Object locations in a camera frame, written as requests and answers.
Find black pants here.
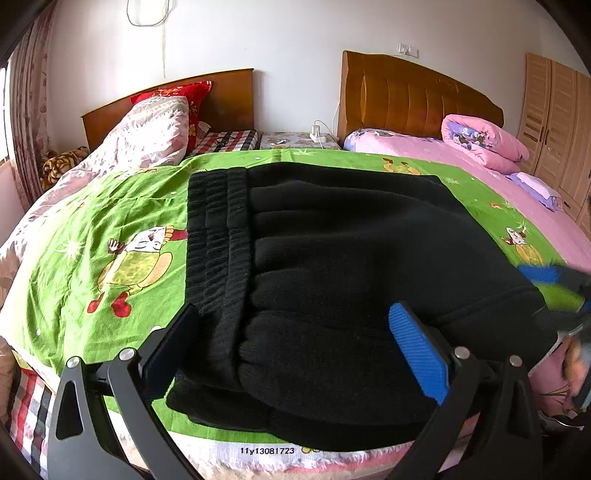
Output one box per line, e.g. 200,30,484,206
166,163,556,452

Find right hand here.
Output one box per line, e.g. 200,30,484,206
562,337,588,395

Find pink bed sheet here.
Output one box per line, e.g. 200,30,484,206
344,127,591,418

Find purple white pillow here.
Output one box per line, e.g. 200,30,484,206
507,172,563,212

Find folded pink quilt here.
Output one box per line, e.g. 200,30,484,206
441,114,530,175

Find light wooden wardrobe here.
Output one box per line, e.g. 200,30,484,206
518,53,590,223

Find green cartoon bed sheet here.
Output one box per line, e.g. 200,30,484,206
16,150,557,451

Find right wooden headboard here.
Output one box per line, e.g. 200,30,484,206
338,50,504,140

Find wooden headboard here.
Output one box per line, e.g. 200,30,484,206
338,50,504,140
81,68,254,150

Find tiger print plush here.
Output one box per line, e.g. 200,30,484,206
40,146,90,191

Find pink floral quilt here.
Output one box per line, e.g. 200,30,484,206
1,96,189,392

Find plaid bed sheet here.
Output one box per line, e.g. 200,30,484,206
186,130,259,157

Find left wooden headboard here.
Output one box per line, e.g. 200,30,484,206
81,68,254,150

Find red embroidered pillow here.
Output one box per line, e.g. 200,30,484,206
130,81,212,153

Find window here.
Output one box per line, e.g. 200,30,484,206
0,68,9,161

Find pink curtain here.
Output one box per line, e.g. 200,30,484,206
9,2,56,208

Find wall socket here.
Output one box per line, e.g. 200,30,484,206
399,43,420,59

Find white charger with cable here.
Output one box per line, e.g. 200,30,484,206
310,120,335,144

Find air conditioner cable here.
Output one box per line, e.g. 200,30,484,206
125,0,174,80

